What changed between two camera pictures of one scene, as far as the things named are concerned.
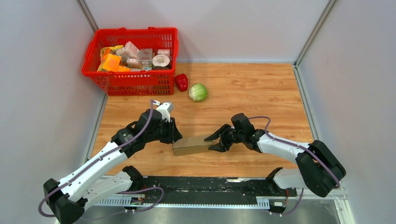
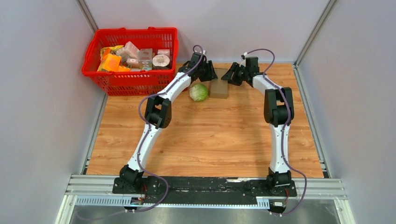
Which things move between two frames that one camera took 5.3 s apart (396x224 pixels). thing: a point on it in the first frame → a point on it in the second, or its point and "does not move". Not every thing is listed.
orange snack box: (111, 62) does not move
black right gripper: (221, 133) → (234, 68)
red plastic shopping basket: (147, 82) does not move
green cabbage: (198, 92) does not move
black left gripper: (173, 134) → (212, 74)
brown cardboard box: (191, 144) → (219, 87)
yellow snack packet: (105, 51) does not move
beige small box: (145, 58) does not move
